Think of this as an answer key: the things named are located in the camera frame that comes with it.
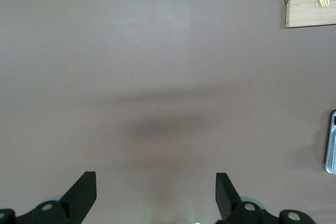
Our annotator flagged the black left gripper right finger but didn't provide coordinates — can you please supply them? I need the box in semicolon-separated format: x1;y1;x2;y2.
215;173;314;224

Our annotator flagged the bamboo cutting board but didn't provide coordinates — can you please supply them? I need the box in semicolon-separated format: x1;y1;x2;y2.
285;0;336;28

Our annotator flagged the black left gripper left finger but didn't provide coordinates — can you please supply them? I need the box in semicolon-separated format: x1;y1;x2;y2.
0;170;97;224

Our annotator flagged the silver digital kitchen scale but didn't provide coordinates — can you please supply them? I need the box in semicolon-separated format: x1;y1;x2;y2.
325;110;336;174

